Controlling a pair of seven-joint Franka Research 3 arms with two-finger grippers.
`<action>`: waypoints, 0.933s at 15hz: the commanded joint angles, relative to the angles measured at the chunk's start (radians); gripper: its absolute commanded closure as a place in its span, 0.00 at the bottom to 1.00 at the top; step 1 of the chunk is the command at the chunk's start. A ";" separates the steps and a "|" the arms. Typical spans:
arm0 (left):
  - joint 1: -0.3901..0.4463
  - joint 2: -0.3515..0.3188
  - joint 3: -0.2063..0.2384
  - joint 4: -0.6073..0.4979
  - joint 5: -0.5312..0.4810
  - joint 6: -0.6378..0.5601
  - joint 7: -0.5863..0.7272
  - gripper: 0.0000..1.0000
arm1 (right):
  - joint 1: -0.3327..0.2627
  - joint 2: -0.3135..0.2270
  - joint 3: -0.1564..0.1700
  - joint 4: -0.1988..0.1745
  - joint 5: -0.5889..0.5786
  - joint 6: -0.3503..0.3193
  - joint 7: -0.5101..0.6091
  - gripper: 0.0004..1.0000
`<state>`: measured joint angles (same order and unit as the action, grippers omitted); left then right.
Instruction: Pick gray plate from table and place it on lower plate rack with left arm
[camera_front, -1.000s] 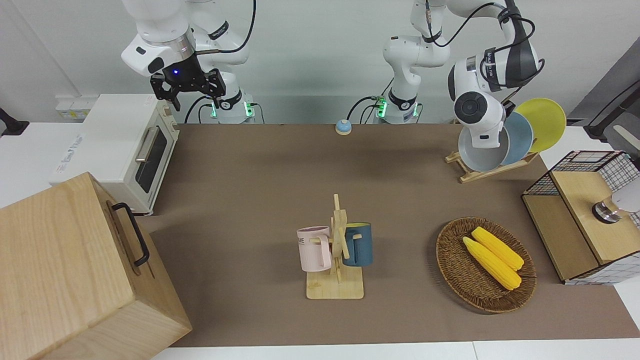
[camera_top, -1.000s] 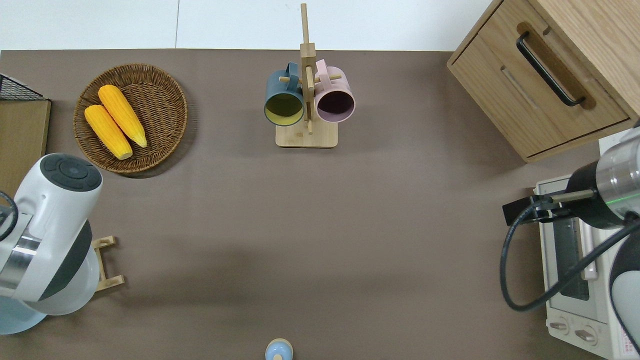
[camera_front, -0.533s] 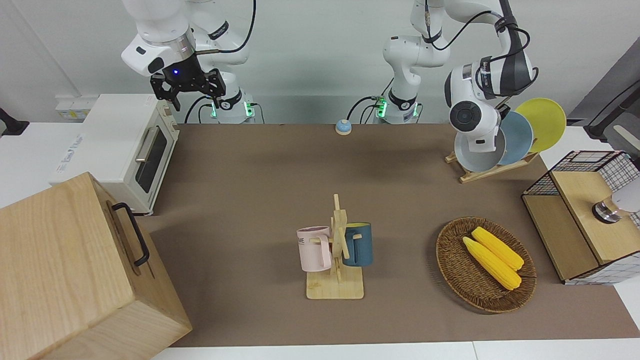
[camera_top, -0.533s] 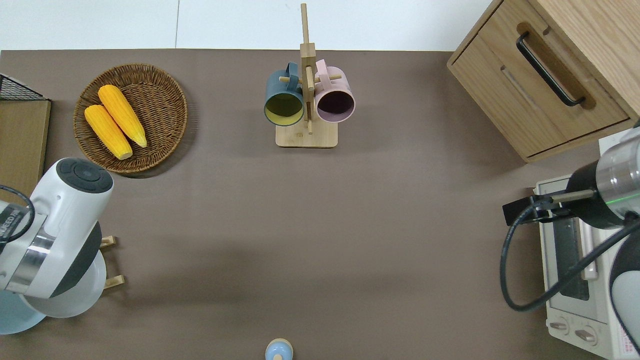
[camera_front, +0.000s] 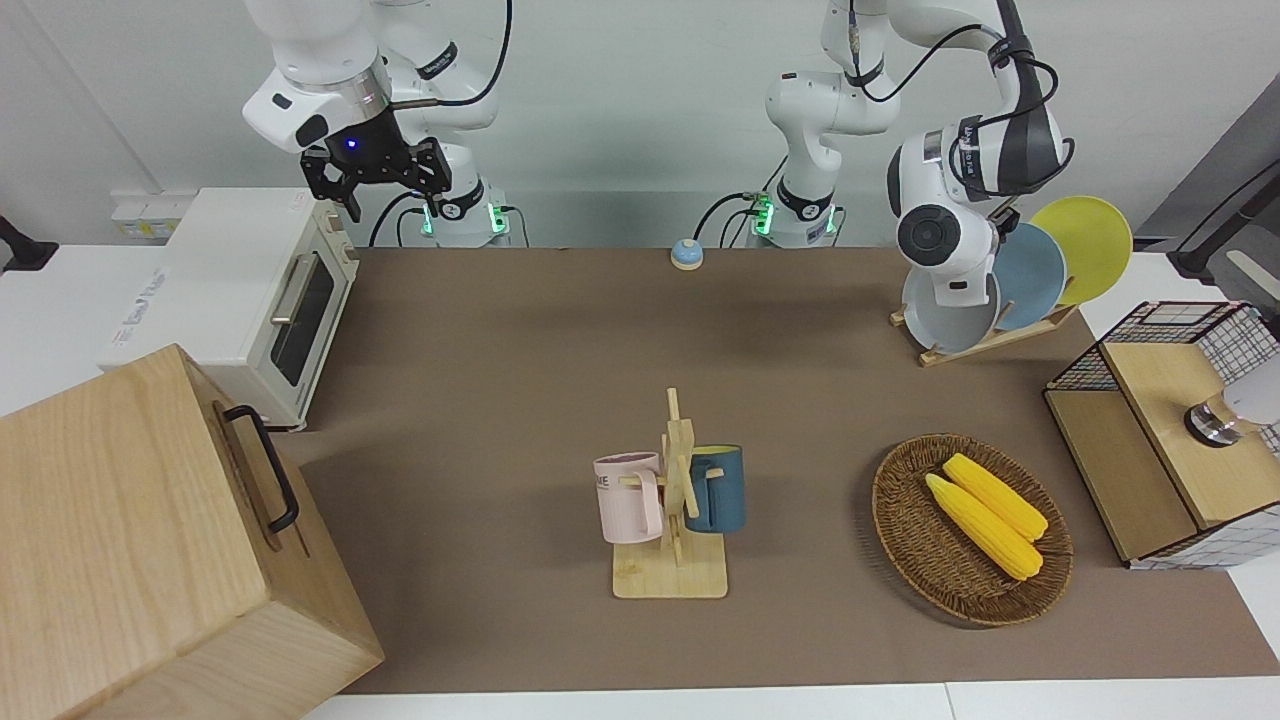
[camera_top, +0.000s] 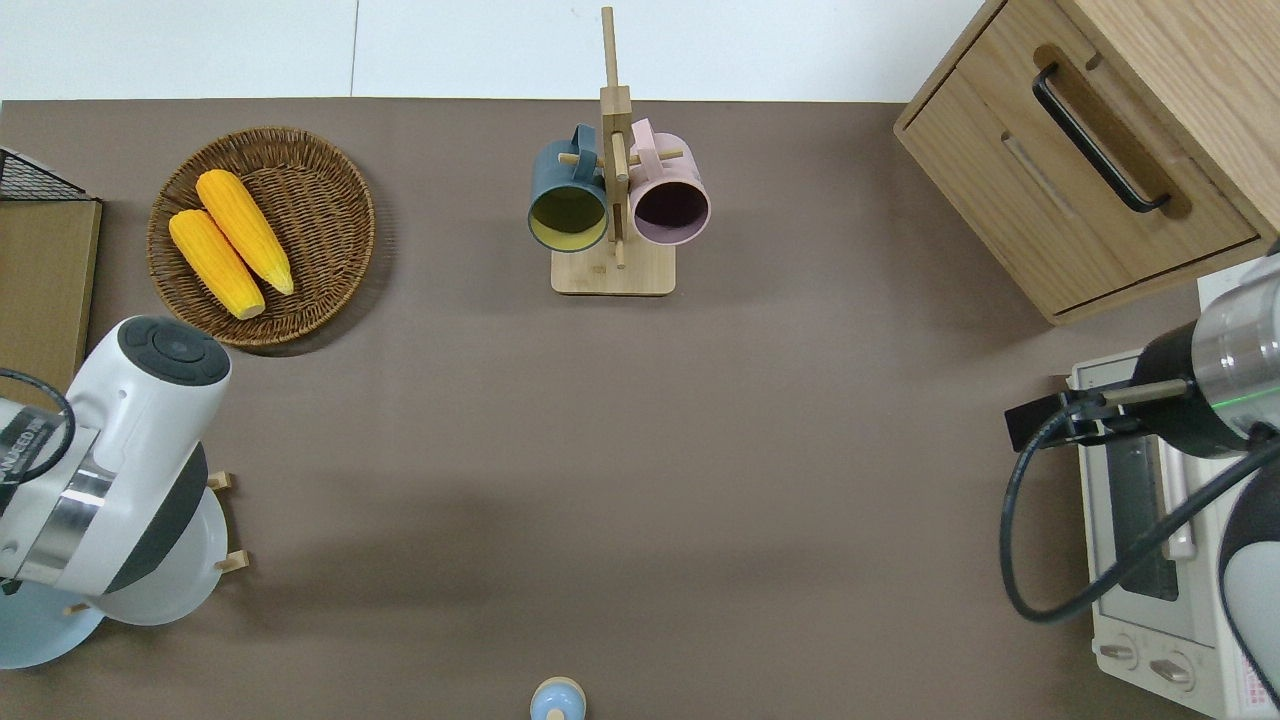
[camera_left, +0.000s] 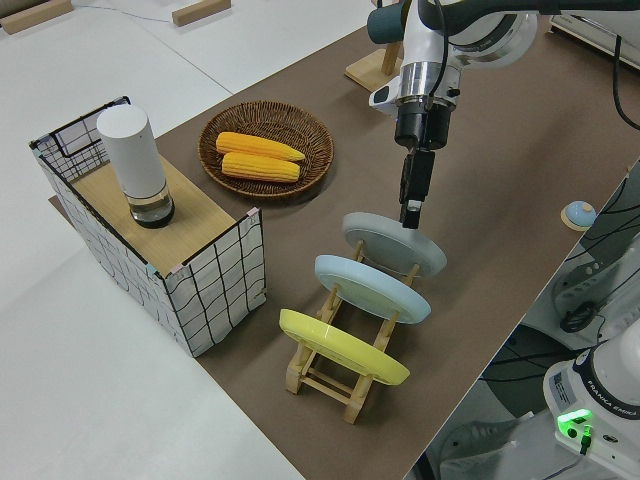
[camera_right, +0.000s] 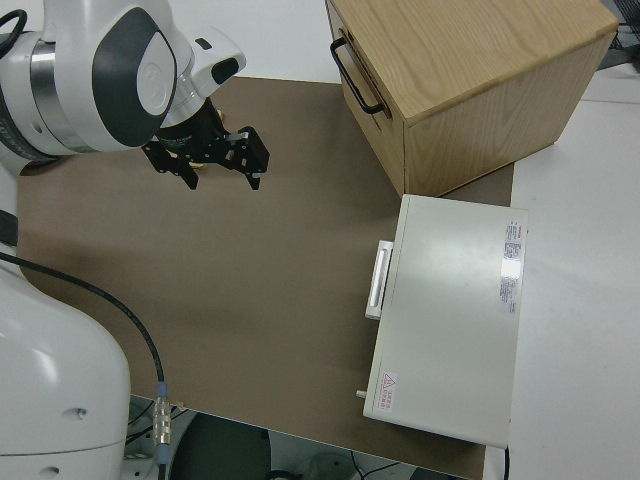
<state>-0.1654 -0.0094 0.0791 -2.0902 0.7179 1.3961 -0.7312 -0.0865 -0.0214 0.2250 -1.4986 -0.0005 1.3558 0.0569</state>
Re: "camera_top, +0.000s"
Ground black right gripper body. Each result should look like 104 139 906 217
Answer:
1058 380 1147 447

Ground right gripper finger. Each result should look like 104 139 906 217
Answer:
1004 393 1068 453

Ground gray plate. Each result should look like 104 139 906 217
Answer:
95 484 230 628

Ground wooden plate rack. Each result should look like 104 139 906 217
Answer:
60 469 252 618

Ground light blue plate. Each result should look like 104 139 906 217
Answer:
0 578 108 670

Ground white toaster oven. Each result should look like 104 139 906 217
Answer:
1067 255 1280 720

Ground wooden drawer cabinet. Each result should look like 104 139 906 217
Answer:
892 0 1280 327

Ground brown table mat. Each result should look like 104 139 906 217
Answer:
0 97 1216 720

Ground pink mug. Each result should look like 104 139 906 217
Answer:
627 117 712 247

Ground wooden mug tree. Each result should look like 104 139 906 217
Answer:
550 6 687 297

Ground dark blue mug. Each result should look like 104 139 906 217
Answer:
527 123 610 254

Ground round wicker basket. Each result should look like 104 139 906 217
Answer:
147 126 377 349

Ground yellow corn cob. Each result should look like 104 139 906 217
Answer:
167 208 267 321
195 168 296 297

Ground white oven door handle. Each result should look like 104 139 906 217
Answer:
1157 438 1200 562

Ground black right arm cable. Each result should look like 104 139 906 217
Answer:
999 400 1280 625

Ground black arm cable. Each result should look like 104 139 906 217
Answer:
0 367 78 483
999 400 1280 625

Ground black cabinet drawer handle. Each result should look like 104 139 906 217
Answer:
1032 62 1172 215

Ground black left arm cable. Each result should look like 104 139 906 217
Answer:
0 367 78 483

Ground black wire basket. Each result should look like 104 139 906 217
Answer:
0 147 101 203

